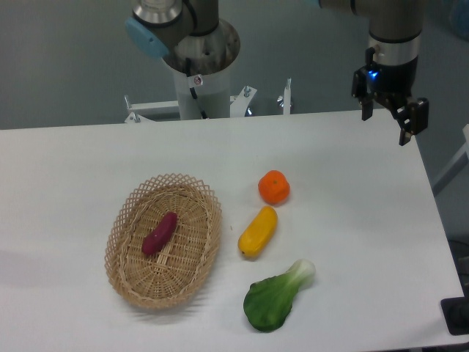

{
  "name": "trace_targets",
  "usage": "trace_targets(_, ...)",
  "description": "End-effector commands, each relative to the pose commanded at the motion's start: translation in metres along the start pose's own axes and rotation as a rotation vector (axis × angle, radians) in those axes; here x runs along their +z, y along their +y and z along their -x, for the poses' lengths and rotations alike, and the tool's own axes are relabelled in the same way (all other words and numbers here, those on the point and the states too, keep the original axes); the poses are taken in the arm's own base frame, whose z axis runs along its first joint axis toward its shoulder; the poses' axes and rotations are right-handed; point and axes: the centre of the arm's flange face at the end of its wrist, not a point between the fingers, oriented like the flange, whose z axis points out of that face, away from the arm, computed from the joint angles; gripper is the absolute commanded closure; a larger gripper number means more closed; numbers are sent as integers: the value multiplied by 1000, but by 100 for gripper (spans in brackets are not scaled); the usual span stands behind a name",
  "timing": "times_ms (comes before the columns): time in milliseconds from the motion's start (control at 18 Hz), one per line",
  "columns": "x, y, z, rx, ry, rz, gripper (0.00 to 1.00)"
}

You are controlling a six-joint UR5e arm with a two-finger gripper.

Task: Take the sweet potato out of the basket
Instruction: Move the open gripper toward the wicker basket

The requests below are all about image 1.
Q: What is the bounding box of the white clamp bracket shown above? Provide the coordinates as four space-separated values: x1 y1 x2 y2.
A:
276 78 293 115

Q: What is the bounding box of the yellow mango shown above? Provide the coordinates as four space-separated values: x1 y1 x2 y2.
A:
237 206 278 258

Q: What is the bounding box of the orange tangerine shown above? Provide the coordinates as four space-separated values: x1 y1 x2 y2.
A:
258 170 290 205

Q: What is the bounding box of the black device at edge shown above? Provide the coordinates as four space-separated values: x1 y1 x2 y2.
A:
440 297 468 336

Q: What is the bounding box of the blue object top right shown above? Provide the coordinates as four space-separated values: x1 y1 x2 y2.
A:
449 0 469 40

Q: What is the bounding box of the white frame at right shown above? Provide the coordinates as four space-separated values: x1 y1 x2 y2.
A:
432 125 468 197

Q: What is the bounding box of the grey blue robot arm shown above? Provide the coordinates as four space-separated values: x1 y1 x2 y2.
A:
125 1 429 145

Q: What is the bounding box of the black cable on pedestal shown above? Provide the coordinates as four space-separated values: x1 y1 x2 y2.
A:
185 57 208 120

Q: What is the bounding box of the green bok choy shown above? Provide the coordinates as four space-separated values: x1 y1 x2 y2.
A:
243 259 316 333

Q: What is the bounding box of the woven wicker basket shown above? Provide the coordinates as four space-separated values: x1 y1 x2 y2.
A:
104 174 222 309

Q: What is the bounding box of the purple sweet potato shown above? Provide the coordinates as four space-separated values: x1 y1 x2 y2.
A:
141 212 177 255

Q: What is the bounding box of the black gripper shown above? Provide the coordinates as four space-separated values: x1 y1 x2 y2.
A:
351 56 429 146

